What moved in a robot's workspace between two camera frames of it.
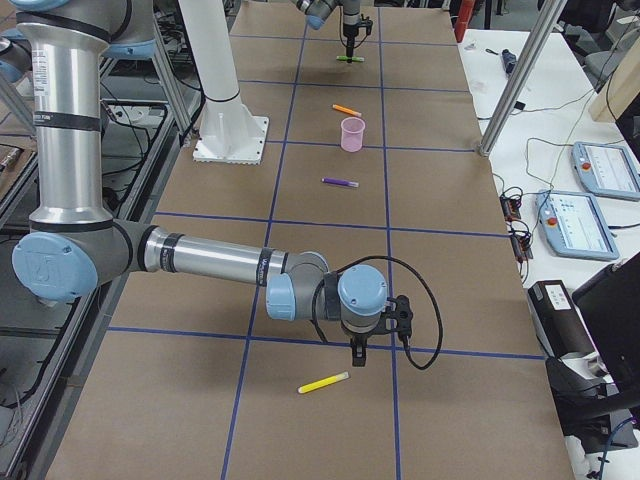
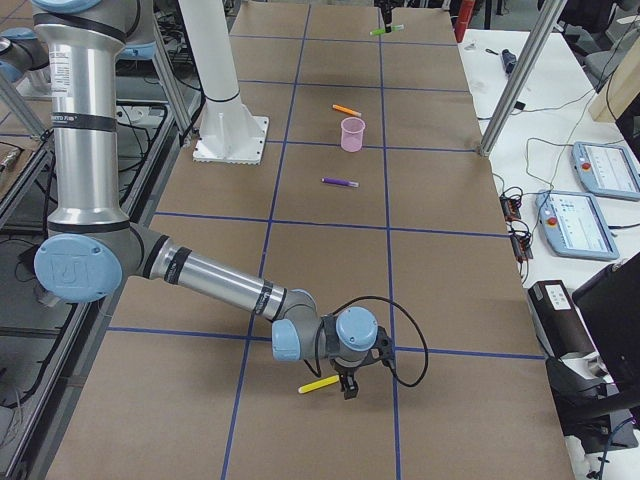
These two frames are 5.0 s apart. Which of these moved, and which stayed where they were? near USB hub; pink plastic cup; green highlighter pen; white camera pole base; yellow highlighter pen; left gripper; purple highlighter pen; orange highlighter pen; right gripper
Moved: right gripper; green highlighter pen; left gripper
Stayed: pink plastic cup; purple highlighter pen; orange highlighter pen; near USB hub; white camera pole base; yellow highlighter pen
